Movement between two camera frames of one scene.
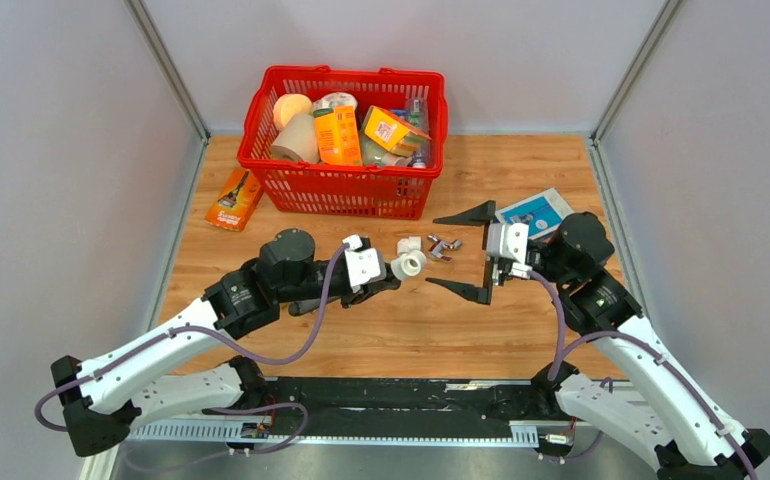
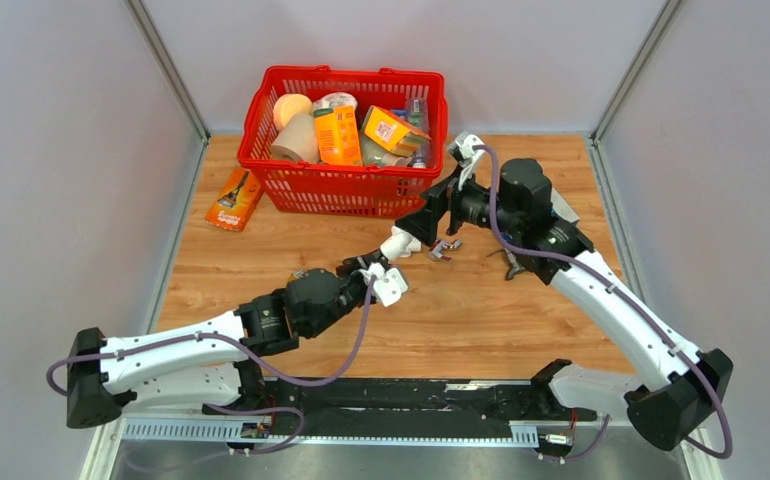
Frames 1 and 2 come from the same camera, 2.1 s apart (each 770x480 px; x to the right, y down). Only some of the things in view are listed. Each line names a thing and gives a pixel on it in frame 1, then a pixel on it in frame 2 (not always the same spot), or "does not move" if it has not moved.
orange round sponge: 288,105 does not move
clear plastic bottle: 417,116 does not move
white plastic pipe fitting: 411,263 -> 400,244
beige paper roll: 297,139 does not move
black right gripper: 491,270 -> 423,225
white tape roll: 328,101 does not move
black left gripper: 365,292 -> 358,263
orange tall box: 338,137 does not move
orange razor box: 235,200 does not move
